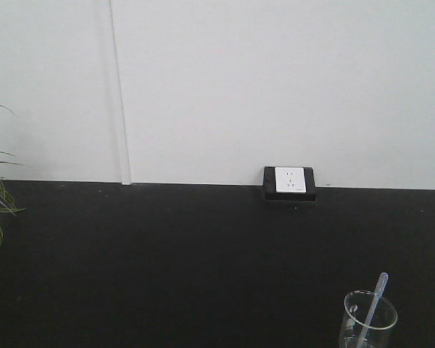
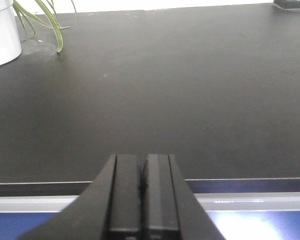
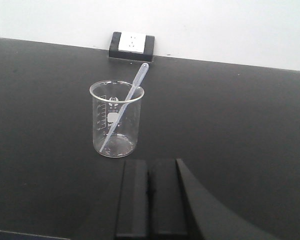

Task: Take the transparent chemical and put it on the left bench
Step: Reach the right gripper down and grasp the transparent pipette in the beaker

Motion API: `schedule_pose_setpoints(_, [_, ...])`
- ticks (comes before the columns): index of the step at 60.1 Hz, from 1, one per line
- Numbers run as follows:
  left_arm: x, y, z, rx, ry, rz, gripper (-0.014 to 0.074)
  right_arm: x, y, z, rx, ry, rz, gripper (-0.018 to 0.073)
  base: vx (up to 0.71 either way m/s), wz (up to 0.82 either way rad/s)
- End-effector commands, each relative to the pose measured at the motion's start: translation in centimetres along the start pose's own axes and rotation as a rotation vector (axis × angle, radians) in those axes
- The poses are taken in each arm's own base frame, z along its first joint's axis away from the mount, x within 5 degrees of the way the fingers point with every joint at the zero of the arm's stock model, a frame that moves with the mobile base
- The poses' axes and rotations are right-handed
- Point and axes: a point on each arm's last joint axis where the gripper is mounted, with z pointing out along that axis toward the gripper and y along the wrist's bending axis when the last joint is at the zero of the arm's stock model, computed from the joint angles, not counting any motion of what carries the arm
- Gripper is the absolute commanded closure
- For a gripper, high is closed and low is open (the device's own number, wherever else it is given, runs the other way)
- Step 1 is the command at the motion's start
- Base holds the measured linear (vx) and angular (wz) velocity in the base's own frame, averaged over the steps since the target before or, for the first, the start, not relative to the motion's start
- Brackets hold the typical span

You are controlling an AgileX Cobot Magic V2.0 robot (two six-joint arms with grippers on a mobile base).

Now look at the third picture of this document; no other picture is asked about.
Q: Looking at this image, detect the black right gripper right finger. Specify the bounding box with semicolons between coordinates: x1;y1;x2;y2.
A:
150;158;276;240

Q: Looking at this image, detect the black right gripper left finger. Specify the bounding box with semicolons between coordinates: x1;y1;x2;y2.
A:
115;159;149;238

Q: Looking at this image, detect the clear glass beaker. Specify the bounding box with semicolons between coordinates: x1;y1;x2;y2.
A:
89;80;145;158

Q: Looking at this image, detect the clear plastic pipette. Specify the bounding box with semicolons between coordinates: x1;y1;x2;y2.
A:
100;63;149;152

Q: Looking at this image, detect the black and white wall socket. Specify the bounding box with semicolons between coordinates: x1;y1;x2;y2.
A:
108;31;155;62

